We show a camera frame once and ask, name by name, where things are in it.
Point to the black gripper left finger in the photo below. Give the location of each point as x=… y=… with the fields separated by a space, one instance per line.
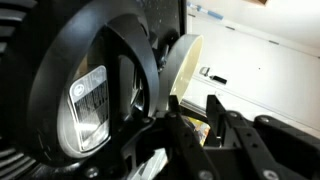
x=174 y=107

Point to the black pressure cooker lid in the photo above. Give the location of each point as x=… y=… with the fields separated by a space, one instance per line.
x=85 y=57

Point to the black electric stove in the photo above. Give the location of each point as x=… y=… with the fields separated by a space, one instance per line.
x=130 y=144

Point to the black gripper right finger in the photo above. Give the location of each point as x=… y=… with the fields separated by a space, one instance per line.
x=216 y=114

